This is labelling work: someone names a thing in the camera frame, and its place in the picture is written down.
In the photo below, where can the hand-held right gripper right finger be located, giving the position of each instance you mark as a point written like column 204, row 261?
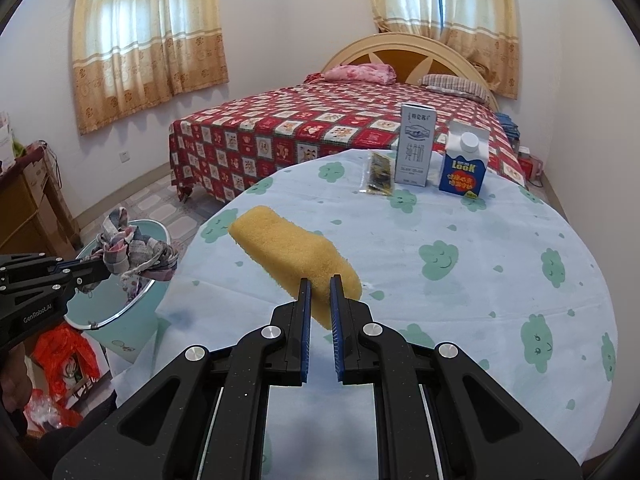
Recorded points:
column 337, row 340

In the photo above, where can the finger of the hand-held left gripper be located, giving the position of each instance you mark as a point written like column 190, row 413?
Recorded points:
column 80, row 267
column 80, row 283

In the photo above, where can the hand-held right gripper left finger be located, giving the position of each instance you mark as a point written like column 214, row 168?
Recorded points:
column 306, row 340

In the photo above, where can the patterned cloth rag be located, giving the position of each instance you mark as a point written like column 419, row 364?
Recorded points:
column 140, row 255

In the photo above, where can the teal plastic bin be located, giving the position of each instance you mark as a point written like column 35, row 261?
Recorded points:
column 130, row 325

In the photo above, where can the yellow sponge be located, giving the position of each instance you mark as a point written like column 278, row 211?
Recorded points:
column 285, row 250

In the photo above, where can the person's left hand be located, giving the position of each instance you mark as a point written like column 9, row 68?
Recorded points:
column 15, row 377

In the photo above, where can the large red plastic bag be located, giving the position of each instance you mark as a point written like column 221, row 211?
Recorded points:
column 60, row 355

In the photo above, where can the wooden cabinet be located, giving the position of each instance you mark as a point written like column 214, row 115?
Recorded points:
column 30, row 220

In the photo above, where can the table with light blue cloth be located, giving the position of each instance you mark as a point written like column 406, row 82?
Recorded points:
column 450, row 310

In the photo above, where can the dark snack packet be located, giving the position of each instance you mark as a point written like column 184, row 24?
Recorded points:
column 378, row 172

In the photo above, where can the tall white milk carton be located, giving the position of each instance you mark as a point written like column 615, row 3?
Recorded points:
column 415, row 150

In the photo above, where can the blue gable-top carton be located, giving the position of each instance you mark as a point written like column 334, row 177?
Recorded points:
column 462, row 170

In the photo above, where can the bed with red patterned cover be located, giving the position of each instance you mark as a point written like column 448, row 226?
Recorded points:
column 280, row 125

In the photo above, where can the wide beige patterned curtain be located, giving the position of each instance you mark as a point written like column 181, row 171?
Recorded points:
column 145, row 40

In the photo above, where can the pink pillow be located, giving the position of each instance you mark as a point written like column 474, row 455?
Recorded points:
column 360, row 74

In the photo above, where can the stack of blue cloths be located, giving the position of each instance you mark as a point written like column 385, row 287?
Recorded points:
column 509, row 126

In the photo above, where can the striped pillow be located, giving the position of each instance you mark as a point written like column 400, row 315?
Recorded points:
column 457, row 87

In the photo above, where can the cream wooden headboard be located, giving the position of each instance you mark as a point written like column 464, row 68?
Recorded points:
column 400, row 52

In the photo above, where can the narrow beige patterned curtain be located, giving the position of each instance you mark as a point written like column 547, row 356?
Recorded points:
column 475, row 20

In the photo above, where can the wall socket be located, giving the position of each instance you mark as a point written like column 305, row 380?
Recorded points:
column 123, row 156

